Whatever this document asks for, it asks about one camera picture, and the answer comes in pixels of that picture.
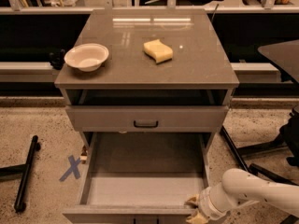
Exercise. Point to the grey top drawer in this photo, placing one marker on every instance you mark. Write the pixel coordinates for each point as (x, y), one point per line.
(182, 119)

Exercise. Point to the blue tape cross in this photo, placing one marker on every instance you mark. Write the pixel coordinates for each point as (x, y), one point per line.
(72, 170)

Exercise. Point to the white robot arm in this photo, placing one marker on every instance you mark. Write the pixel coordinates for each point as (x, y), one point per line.
(239, 188)

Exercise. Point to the grey drawer cabinet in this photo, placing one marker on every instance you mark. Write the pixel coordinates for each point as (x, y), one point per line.
(199, 74)

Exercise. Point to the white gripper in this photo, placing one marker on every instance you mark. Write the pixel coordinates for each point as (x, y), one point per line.
(206, 204)

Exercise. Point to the dark round table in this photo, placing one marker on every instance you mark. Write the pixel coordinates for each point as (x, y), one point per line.
(285, 56)

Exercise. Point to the grey drawer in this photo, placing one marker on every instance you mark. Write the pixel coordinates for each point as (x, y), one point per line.
(182, 119)
(140, 178)

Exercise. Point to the white bowl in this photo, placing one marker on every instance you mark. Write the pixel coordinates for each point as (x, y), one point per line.
(86, 57)

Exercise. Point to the black clamp object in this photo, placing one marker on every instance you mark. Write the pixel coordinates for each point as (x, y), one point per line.
(57, 60)

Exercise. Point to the yellow sponge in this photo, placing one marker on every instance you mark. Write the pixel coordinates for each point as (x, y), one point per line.
(158, 51)

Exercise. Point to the black stand leg left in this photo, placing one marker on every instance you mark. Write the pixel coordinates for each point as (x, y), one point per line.
(24, 171)

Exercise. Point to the black stand legs right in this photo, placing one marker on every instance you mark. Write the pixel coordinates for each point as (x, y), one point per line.
(252, 125)

